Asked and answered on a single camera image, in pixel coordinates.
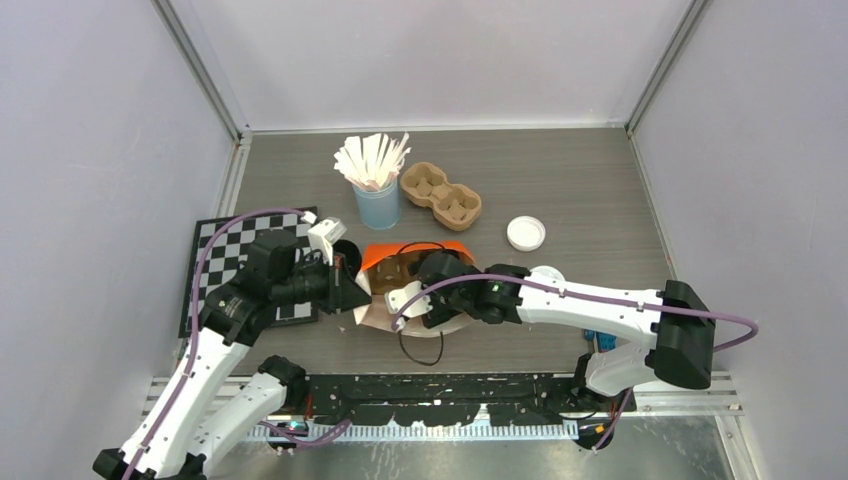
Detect brown cardboard cup carrier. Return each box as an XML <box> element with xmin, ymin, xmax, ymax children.
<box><xmin>399</xmin><ymin>162</ymin><xmax>482</xmax><ymax>232</ymax></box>

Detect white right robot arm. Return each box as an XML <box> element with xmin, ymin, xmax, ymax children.
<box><xmin>386</xmin><ymin>251</ymin><xmax>715</xmax><ymax>411</ymax></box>

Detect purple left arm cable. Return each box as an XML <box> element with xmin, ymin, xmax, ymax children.
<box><xmin>119</xmin><ymin>207</ymin><xmax>318</xmax><ymax>480</ymax></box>

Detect white wooden stir sticks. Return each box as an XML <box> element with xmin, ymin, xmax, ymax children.
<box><xmin>333</xmin><ymin>132</ymin><xmax>411</xmax><ymax>192</ymax></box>

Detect light blue cup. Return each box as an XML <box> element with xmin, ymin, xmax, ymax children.
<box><xmin>353</xmin><ymin>180</ymin><xmax>401</xmax><ymax>230</ymax></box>

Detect stack of white lids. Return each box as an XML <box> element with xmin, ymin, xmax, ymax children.
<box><xmin>506</xmin><ymin>215</ymin><xmax>546</xmax><ymax>252</ymax></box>

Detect blue toy block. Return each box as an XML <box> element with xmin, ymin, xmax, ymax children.
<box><xmin>583</xmin><ymin>330</ymin><xmax>617</xmax><ymax>353</ymax></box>

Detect black white chessboard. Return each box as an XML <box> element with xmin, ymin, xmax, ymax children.
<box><xmin>178</xmin><ymin>213</ymin><xmax>311</xmax><ymax>339</ymax></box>

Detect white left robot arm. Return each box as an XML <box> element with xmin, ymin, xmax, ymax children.
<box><xmin>93</xmin><ymin>230</ymin><xmax>371</xmax><ymax>479</ymax></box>

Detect white coffee cup lid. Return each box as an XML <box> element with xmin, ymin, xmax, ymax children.
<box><xmin>530</xmin><ymin>265</ymin><xmax>565</xmax><ymax>281</ymax></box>

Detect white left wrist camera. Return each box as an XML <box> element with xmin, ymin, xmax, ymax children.
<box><xmin>307</xmin><ymin>217</ymin><xmax>347</xmax><ymax>266</ymax></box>

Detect orange paper bag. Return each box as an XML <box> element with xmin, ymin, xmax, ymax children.
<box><xmin>353</xmin><ymin>241</ymin><xmax>474</xmax><ymax>367</ymax></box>

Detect single brown cup carrier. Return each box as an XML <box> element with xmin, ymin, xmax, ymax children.
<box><xmin>367</xmin><ymin>251</ymin><xmax>422</xmax><ymax>296</ymax></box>

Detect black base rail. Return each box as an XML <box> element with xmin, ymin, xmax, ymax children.
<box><xmin>276</xmin><ymin>373</ymin><xmax>624</xmax><ymax>427</ymax></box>

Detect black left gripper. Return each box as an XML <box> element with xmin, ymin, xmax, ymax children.
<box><xmin>272</xmin><ymin>249</ymin><xmax>371</xmax><ymax>313</ymax></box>

